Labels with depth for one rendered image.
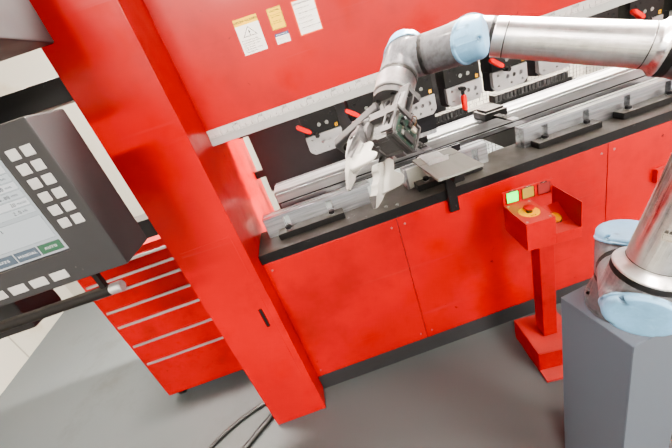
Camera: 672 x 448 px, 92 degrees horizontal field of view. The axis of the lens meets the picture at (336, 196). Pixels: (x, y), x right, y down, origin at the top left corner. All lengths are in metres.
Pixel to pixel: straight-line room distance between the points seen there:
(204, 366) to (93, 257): 1.39
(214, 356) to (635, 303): 1.88
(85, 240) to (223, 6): 0.85
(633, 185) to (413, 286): 1.12
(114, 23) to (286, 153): 1.05
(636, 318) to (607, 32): 0.51
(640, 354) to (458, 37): 0.80
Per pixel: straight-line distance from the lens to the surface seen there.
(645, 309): 0.82
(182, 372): 2.26
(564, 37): 0.76
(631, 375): 1.10
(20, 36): 1.04
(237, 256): 1.30
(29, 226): 0.97
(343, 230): 1.37
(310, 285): 1.50
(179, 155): 1.18
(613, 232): 0.94
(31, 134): 0.87
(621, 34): 0.77
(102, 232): 0.90
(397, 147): 0.57
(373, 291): 1.58
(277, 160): 1.91
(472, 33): 0.64
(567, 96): 2.15
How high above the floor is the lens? 1.54
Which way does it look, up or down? 24 degrees down
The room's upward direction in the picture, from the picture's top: 19 degrees counter-clockwise
